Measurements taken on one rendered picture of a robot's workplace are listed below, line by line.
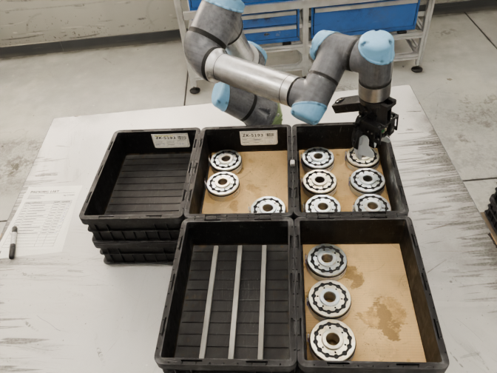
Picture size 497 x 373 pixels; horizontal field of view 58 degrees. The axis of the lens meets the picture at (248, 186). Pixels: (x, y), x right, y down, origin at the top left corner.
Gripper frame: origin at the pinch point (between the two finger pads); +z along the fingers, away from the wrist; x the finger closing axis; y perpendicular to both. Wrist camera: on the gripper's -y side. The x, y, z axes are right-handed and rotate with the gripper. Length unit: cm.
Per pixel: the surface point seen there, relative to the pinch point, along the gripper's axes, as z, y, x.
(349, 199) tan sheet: 16.6, -0.3, -6.3
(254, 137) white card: 9.8, -37.3, -10.0
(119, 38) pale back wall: 99, -308, 55
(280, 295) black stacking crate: 12.5, 8.6, -43.6
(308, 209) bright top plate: 12.2, -4.6, -19.0
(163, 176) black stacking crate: 13, -51, -40
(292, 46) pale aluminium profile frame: 84, -151, 114
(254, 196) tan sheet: 14.3, -21.9, -25.3
